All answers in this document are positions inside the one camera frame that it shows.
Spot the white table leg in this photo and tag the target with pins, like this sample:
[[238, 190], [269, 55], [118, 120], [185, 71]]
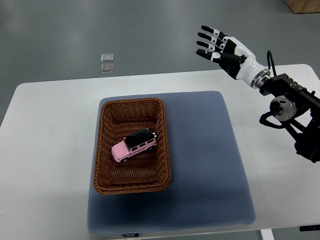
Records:
[[267, 234]]

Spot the blue-grey padded mat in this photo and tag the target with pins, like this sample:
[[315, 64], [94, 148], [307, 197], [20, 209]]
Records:
[[208, 186]]

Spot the brown wicker basket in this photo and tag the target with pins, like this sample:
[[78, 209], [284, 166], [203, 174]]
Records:
[[148, 171]]

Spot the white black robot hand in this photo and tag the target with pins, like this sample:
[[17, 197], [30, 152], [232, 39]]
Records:
[[236, 59]]

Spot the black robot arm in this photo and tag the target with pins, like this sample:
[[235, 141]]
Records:
[[293, 108]]

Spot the black base part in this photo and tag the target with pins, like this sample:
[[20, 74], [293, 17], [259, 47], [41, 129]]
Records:
[[309, 228]]

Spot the upper metal floor plate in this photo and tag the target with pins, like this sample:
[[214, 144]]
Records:
[[107, 57]]

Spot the pink toy car black roof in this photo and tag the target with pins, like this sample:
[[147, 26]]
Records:
[[134, 144]]

